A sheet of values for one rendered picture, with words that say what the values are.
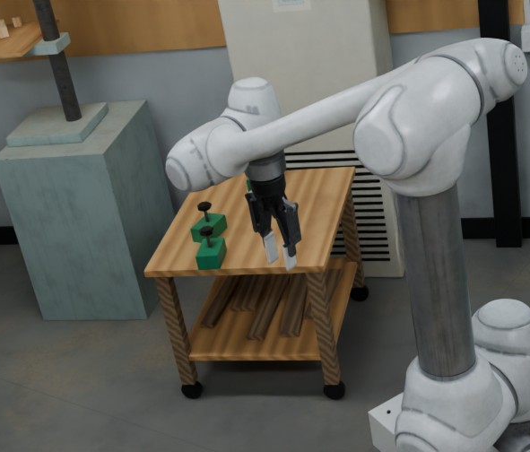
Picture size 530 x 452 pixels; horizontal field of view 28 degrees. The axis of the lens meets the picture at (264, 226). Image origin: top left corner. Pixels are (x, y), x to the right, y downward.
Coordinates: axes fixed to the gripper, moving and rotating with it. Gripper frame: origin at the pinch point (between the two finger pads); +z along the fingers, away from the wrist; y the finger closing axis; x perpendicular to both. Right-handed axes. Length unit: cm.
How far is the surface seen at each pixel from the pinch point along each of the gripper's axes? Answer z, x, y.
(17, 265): 110, -52, 219
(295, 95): 30, -109, 92
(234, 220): 51, -60, 82
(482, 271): 104, -137, 38
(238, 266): 49, -39, 60
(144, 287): 94, -56, 135
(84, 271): 84, -43, 151
